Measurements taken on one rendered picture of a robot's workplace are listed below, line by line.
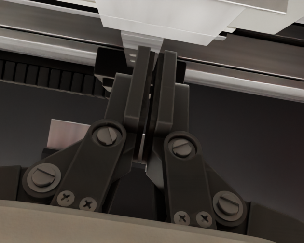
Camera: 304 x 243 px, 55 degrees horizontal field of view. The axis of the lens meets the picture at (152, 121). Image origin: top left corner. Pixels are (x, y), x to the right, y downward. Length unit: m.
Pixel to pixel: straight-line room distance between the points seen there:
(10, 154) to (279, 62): 0.61
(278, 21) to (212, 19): 0.04
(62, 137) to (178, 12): 0.11
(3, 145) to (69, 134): 0.57
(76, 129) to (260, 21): 0.14
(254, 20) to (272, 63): 0.30
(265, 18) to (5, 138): 0.67
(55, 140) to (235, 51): 0.33
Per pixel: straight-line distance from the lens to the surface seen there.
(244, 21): 0.20
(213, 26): 0.21
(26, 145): 0.76
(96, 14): 0.23
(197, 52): 0.46
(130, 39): 0.26
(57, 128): 0.22
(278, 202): 0.82
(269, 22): 0.20
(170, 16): 0.20
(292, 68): 0.50
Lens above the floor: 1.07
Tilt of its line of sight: level
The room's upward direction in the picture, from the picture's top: 171 degrees counter-clockwise
